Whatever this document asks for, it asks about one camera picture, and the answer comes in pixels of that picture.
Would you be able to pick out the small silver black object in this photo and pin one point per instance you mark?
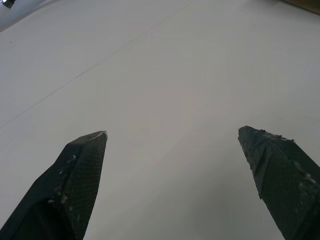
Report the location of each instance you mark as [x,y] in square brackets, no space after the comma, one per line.
[7,3]

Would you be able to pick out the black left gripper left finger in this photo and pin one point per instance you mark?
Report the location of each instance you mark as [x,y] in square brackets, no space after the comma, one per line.
[75,180]

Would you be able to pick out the taped black left gripper right finger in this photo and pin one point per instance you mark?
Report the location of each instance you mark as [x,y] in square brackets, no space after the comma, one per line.
[282,180]

